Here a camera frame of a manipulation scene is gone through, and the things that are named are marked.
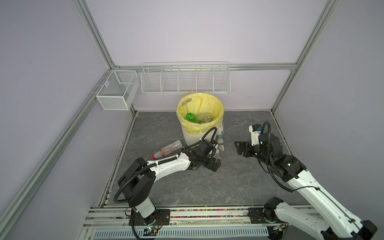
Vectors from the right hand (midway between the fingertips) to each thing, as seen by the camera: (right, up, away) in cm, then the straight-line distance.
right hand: (242, 142), depth 73 cm
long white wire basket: (-32, +41, +26) cm, 58 cm away
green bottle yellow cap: (-27, +14, +24) cm, 39 cm away
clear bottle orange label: (-8, -6, +21) cm, 23 cm away
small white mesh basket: (-77, +33, +29) cm, 88 cm away
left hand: (-13, -13, +11) cm, 21 cm away
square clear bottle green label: (-18, +13, +16) cm, 27 cm away
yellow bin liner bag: (-21, +23, +23) cm, 38 cm away
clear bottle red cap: (-41, -7, +20) cm, 46 cm away
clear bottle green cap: (-7, 0, +27) cm, 28 cm away
